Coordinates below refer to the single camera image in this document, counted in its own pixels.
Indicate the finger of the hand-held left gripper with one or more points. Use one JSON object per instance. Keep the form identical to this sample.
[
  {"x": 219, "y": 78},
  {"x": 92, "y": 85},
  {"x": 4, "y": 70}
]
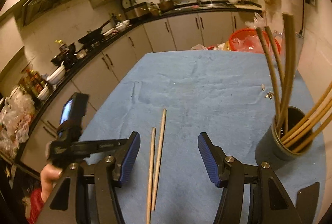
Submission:
[{"x": 103, "y": 146}]

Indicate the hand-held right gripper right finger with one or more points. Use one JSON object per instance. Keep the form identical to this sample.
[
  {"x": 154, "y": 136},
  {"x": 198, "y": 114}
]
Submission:
[{"x": 207, "y": 159}]

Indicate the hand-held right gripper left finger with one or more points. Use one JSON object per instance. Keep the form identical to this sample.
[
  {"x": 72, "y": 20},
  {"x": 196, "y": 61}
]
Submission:
[{"x": 129, "y": 159}]

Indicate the pale wooden chopstick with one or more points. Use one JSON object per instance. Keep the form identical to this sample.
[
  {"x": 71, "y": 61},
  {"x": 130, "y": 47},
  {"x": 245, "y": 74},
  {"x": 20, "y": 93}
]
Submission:
[
  {"x": 151, "y": 169},
  {"x": 159, "y": 156}
]

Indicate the dark round chopstick holder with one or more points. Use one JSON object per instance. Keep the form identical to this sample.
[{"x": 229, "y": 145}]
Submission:
[{"x": 267, "y": 146}]

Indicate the bunch of brown chopsticks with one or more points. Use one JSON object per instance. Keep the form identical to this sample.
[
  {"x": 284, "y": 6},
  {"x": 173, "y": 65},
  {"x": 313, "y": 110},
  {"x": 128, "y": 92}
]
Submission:
[{"x": 289, "y": 58}]

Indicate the person's left hand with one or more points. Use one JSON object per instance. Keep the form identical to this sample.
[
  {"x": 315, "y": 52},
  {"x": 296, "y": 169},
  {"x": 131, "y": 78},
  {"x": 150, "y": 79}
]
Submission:
[{"x": 49, "y": 180}]

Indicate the small white bowl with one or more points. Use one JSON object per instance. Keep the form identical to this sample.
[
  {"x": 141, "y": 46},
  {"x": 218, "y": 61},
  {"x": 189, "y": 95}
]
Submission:
[{"x": 43, "y": 93}]

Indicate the large white bowl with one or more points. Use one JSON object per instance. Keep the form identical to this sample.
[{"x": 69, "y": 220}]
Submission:
[{"x": 57, "y": 75}]

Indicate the group of sauce bottles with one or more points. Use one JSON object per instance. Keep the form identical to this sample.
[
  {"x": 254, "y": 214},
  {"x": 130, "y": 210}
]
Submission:
[{"x": 32, "y": 82}]

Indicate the black cooking pot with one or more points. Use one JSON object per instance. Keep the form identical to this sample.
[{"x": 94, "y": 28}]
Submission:
[{"x": 63, "y": 57}]

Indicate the crumpled plastic bags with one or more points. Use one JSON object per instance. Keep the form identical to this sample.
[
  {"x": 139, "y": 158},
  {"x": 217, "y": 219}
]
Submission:
[{"x": 15, "y": 117}]

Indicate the blue towel cloth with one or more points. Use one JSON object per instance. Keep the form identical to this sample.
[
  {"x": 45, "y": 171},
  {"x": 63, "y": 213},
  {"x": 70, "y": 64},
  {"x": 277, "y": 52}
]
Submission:
[{"x": 207, "y": 84}]

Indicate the black wok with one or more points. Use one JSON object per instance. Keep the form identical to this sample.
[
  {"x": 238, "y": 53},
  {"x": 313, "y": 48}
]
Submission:
[{"x": 93, "y": 35}]

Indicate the small dark seed shells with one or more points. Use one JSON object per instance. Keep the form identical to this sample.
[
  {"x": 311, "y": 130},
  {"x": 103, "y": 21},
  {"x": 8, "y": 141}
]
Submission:
[{"x": 269, "y": 95}]

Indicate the white plastic bag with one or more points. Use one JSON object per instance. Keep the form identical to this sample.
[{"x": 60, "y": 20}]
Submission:
[{"x": 199, "y": 47}]

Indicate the metal storage box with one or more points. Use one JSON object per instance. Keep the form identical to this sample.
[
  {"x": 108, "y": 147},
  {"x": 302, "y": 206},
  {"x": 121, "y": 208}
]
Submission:
[{"x": 137, "y": 11}]

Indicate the round white kitchen scale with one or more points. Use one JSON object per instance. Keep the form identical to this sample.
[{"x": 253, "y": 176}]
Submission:
[{"x": 126, "y": 3}]

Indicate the pink plastic bag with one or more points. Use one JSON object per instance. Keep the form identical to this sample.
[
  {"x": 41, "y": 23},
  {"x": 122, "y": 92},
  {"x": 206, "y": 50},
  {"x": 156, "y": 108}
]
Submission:
[{"x": 246, "y": 44}]

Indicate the red plastic basin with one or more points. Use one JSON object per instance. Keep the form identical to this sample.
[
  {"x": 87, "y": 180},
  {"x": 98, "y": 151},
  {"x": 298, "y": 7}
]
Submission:
[{"x": 259, "y": 33}]

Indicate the copper cooking pot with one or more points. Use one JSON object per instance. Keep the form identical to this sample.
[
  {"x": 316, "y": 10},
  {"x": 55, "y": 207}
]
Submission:
[{"x": 166, "y": 5}]

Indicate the black kitchen countertop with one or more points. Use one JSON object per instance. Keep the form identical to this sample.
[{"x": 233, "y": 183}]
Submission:
[{"x": 220, "y": 9}]

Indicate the wooden cutting board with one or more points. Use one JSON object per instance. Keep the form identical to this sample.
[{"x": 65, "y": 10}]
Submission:
[{"x": 247, "y": 6}]

